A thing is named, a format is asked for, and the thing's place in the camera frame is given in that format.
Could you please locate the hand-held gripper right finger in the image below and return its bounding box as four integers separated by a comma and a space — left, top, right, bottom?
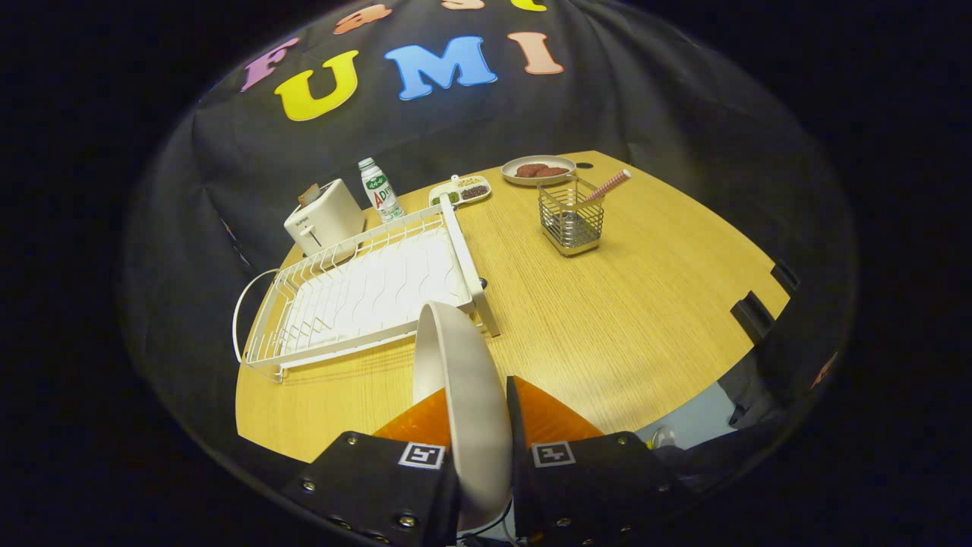
506, 375, 696, 547

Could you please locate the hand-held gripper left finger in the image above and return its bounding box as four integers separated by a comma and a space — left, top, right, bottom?
281, 387, 462, 547

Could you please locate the white round plate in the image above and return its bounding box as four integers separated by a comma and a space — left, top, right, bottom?
412, 301, 514, 533

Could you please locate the white wire dish rack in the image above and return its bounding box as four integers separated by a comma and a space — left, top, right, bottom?
232, 194, 502, 383

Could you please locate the metal wire cutlery basket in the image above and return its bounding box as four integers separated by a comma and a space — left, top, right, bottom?
538, 176, 606, 258

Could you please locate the pink striped handle spoon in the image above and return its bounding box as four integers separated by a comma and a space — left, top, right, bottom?
583, 169, 633, 204

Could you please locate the white divided dish with beans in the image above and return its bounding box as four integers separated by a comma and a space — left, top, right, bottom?
428, 175, 492, 207

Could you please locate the beige plate with meat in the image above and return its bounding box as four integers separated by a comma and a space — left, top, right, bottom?
501, 155, 578, 187

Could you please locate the black table clamp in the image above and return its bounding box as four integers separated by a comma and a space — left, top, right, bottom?
731, 291, 775, 343
771, 258, 800, 296

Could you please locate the white toaster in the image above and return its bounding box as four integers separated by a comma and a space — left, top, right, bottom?
283, 179, 367, 258

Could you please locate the white plastic drink bottle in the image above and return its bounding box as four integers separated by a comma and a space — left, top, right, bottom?
358, 157, 406, 223

